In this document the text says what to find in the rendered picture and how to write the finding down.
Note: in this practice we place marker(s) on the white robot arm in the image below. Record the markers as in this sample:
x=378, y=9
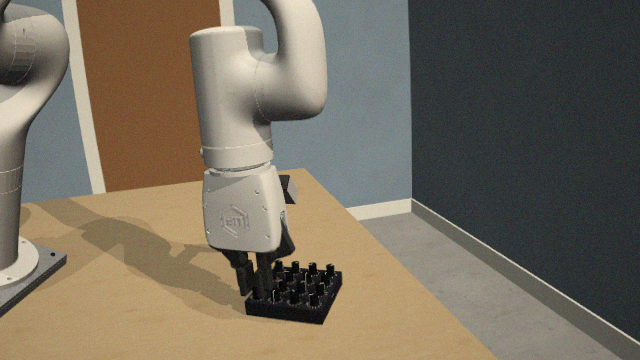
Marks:
x=239, y=91

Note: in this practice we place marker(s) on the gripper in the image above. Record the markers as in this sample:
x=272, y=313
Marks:
x=245, y=211

